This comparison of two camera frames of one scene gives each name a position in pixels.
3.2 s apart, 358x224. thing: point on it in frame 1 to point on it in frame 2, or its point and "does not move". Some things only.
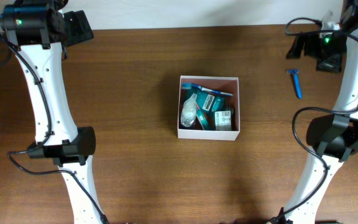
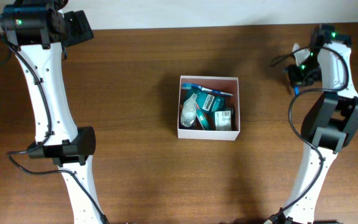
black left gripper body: (78, 28) does not move
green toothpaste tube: (202, 117) does not move
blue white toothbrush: (189, 85) does not move
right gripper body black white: (314, 48) to (294, 76)
